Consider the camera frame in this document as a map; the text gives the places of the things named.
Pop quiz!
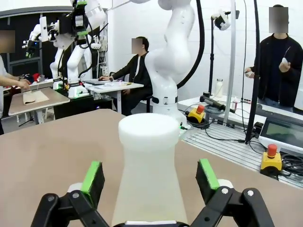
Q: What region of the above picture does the beige folded cloth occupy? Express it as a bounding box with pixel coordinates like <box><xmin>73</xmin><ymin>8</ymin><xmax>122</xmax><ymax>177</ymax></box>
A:
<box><xmin>21</xmin><ymin>91</ymin><xmax>50</xmax><ymax>105</ymax></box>

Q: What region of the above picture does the black cable bundle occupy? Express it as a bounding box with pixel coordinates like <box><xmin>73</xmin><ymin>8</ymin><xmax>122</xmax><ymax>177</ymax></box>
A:
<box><xmin>281</xmin><ymin>152</ymin><xmax>303</xmax><ymax>178</ymax></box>

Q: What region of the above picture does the white desk with laptop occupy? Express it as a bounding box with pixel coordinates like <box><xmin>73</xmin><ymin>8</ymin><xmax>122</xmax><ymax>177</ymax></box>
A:
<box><xmin>84</xmin><ymin>79</ymin><xmax>145</xmax><ymax>116</ymax></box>

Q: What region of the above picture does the person in white T-shirt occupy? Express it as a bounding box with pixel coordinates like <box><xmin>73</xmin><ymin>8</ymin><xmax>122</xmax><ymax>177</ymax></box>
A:
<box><xmin>0</xmin><ymin>30</ymin><xmax>31</xmax><ymax>135</ymax></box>

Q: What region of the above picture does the black metal pole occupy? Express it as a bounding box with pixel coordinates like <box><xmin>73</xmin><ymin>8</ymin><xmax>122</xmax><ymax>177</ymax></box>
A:
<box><xmin>245</xmin><ymin>0</ymin><xmax>261</xmax><ymax>145</ymax></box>

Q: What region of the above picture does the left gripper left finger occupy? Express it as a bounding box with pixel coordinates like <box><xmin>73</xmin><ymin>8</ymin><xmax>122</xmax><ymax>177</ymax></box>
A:
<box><xmin>30</xmin><ymin>160</ymin><xmax>112</xmax><ymax>227</ymax></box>

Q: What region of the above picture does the white device with dark screen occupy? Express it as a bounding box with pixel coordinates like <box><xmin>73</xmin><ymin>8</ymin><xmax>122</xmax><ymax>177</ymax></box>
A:
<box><xmin>259</xmin><ymin>105</ymin><xmax>303</xmax><ymax>152</ymax></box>

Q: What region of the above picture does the black handle tool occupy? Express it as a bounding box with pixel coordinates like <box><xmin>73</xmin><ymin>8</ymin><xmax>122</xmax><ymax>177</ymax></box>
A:
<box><xmin>199</xmin><ymin>95</ymin><xmax>225</xmax><ymax>111</ymax></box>

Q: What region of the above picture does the translucent white conical flask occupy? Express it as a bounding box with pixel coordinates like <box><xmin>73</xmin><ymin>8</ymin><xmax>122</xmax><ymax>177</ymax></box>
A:
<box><xmin>111</xmin><ymin>138</ymin><xmax>189</xmax><ymax>224</ymax></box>

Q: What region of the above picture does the thick black cable hose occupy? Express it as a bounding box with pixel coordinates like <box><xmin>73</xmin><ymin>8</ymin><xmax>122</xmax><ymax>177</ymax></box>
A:
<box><xmin>177</xmin><ymin>0</ymin><xmax>205</xmax><ymax>88</ymax></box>

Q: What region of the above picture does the grey laptop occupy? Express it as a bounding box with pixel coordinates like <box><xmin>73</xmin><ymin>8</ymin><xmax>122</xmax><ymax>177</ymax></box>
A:
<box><xmin>84</xmin><ymin>79</ymin><xmax>106</xmax><ymax>86</ymax></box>

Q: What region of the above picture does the standing person in black jacket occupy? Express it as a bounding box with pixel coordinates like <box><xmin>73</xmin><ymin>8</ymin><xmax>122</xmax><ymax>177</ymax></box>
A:
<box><xmin>245</xmin><ymin>4</ymin><xmax>303</xmax><ymax>113</ymax></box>

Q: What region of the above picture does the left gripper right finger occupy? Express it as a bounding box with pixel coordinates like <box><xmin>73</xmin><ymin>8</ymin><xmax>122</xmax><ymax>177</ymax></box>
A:
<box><xmin>189</xmin><ymin>158</ymin><xmax>275</xmax><ymax>227</ymax></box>

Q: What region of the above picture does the black camera stand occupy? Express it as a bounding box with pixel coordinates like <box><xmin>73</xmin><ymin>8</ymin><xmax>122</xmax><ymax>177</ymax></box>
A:
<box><xmin>208</xmin><ymin>18</ymin><xmax>215</xmax><ymax>95</ymax></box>

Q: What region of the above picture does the white bottle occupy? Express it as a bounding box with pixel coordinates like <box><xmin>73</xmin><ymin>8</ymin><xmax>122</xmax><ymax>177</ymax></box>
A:
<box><xmin>215</xmin><ymin>79</ymin><xmax>223</xmax><ymax>97</ymax></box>

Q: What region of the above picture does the white round flask cap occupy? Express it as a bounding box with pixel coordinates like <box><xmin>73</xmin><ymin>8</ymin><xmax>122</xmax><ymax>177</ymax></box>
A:
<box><xmin>118</xmin><ymin>113</ymin><xmax>179</xmax><ymax>147</ymax></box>

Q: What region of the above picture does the slotted aluminium base plate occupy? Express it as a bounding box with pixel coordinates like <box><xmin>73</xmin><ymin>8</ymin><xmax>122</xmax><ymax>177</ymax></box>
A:
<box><xmin>182</xmin><ymin>122</ymin><xmax>303</xmax><ymax>190</ymax></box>

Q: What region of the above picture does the brown topped work table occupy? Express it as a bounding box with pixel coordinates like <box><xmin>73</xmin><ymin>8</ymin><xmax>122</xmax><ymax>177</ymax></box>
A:
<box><xmin>8</xmin><ymin>87</ymin><xmax>71</xmax><ymax>125</ymax></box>

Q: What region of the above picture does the silver metal pole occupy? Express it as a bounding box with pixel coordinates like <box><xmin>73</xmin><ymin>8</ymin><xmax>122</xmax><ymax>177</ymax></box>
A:
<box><xmin>223</xmin><ymin>0</ymin><xmax>239</xmax><ymax>126</ymax></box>

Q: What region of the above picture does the white camera on stand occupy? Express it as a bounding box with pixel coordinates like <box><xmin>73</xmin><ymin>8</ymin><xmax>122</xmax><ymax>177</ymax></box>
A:
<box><xmin>211</xmin><ymin>9</ymin><xmax>232</xmax><ymax>31</ymax></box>

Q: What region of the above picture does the seated person in black jacket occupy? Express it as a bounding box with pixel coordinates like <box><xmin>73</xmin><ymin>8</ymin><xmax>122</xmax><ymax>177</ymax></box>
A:
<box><xmin>98</xmin><ymin>36</ymin><xmax>153</xmax><ymax>116</ymax></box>

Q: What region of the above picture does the yellow emergency stop button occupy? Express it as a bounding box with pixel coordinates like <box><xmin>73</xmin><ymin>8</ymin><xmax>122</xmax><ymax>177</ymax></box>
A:
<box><xmin>260</xmin><ymin>144</ymin><xmax>282</xmax><ymax>171</ymax></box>
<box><xmin>187</xmin><ymin>105</ymin><xmax>205</xmax><ymax>123</ymax></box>

